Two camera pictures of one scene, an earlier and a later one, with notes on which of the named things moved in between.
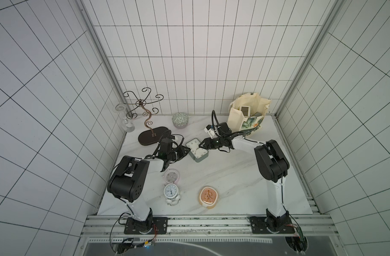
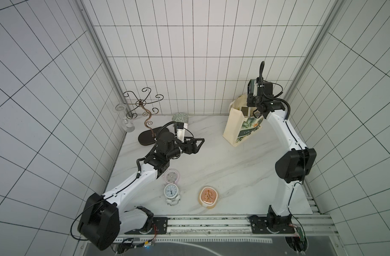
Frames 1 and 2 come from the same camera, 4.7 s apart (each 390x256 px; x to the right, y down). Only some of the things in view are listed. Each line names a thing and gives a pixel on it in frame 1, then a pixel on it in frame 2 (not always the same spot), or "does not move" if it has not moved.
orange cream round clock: (208, 196) does not move
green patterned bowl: (180, 120) does not move
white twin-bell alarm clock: (171, 193) does not move
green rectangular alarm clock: (197, 153) -> (250, 86)
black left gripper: (181, 152) -> (195, 149)
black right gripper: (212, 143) -> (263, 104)
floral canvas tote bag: (246, 112) does not move
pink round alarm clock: (171, 175) does not move
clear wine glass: (121, 108) does not move
